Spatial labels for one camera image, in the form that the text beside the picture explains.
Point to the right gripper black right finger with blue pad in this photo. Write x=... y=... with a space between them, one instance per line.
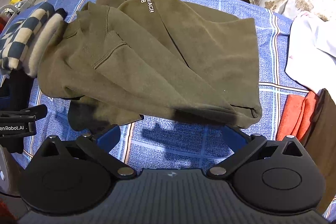
x=277 y=177

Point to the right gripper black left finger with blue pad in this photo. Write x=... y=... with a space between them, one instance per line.
x=69 y=177

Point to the red orange cloth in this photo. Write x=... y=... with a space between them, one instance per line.
x=296 y=116

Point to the brown folded cloth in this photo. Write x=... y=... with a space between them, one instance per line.
x=320 y=144

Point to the olive green sweatshirt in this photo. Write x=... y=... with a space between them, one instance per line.
x=120 y=60

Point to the white cloth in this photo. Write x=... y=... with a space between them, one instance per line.
x=311 y=53

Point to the checkered navy cream blanket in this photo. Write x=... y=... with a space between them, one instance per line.
x=24 y=43

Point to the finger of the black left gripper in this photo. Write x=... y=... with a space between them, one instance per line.
x=36 y=112

